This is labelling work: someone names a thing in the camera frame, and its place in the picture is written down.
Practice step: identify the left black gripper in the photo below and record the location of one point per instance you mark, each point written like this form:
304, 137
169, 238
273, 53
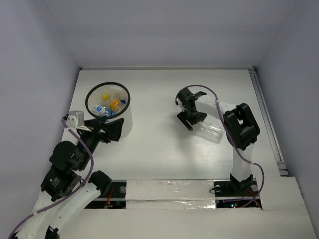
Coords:
101, 131

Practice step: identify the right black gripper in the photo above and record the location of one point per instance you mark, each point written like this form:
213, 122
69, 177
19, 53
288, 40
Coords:
183, 116

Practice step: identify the blue label clear bottle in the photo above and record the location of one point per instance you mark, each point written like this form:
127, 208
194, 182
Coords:
103, 111

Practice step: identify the yellow cap orange label bottle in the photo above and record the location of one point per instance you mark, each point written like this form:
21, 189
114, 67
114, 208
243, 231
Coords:
113, 103

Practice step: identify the large clear plastic bottle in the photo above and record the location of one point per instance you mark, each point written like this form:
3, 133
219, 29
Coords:
208, 131

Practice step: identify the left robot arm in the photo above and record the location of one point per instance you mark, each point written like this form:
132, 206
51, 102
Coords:
71, 183

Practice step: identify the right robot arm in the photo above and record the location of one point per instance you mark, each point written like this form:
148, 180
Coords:
215, 119

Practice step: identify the white bin with black rim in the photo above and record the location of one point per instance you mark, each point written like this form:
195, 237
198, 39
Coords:
115, 90

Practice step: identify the silver taped front bar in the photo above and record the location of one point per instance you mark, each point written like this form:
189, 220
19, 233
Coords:
169, 194

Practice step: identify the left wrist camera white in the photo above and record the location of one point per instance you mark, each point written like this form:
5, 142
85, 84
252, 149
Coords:
75, 119

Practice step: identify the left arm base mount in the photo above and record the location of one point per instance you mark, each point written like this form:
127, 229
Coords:
114, 199

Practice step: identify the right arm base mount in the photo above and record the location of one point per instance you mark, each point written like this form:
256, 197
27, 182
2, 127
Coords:
233, 194

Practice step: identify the aluminium side rail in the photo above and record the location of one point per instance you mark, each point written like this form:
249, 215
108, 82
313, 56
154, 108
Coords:
268, 124

